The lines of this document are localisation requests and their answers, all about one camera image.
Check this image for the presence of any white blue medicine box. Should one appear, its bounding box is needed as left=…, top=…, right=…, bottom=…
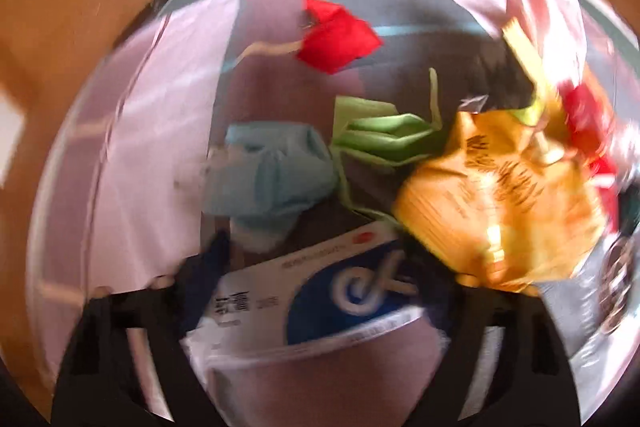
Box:
left=186, top=221, right=423, bottom=366

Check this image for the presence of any wooden bunk bed frame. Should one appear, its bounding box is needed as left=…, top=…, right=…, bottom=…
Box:
left=1, top=0, right=157, bottom=410

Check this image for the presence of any green paper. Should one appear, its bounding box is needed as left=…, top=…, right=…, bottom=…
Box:
left=329, top=67, right=444, bottom=222

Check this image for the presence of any light blue face mask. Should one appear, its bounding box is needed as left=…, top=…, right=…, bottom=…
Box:
left=202, top=121, right=337, bottom=254

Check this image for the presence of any red paper scrap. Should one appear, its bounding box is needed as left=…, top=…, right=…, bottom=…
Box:
left=296, top=0, right=383, bottom=75

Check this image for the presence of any red snack box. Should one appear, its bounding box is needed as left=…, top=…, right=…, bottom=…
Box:
left=560, top=81, right=620, bottom=233

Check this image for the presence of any white plastic bag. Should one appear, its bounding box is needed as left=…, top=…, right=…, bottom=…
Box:
left=506, top=0, right=587, bottom=86

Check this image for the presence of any yellow snack bag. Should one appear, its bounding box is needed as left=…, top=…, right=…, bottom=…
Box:
left=393, top=20, right=606, bottom=291

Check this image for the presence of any striped pink grey bedsheet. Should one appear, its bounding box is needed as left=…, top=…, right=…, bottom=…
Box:
left=28, top=0, right=639, bottom=426

